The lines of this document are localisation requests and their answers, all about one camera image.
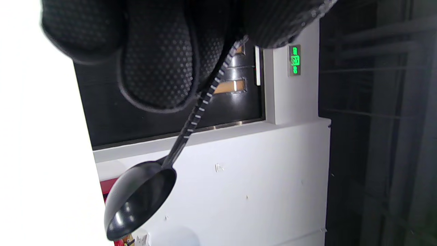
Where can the small clear wall hook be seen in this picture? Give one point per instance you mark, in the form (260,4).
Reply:
(219,167)

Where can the person's left hand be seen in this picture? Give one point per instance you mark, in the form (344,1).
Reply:
(157,51)

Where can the white crumpled plastic sheet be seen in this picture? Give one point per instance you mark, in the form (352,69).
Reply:
(141,239)

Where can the yellow label red fire extinguisher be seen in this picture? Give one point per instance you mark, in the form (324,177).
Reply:
(119,243)

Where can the red fire extinguisher cabinet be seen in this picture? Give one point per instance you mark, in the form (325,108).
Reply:
(106,187)

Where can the white bar fixture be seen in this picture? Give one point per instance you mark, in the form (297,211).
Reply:
(257,66)

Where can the green lit exit sign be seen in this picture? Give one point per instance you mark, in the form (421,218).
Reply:
(294,60)

